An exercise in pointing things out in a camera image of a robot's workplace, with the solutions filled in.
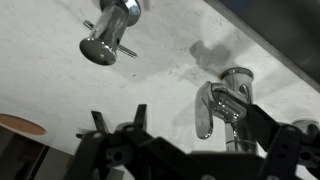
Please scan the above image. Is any chrome faucet lever handle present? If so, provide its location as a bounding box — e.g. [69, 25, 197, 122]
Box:
[194, 80, 249, 140]

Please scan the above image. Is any chrome cylinder counter button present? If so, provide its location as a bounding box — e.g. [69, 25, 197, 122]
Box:
[292, 117, 320, 134]

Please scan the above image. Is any chrome faucet spout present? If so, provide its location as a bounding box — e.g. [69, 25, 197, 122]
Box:
[79, 0, 142, 67]

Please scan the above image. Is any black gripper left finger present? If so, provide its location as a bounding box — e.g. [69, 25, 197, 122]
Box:
[63, 103, 214, 180]

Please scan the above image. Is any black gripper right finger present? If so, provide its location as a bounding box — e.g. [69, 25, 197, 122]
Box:
[238, 103, 320, 180]

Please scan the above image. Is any stainless steel sink basin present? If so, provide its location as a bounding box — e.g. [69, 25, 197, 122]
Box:
[204, 0, 320, 93]

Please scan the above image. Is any round wooden coaster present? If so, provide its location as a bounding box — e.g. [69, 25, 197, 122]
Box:
[0, 113, 47, 136]

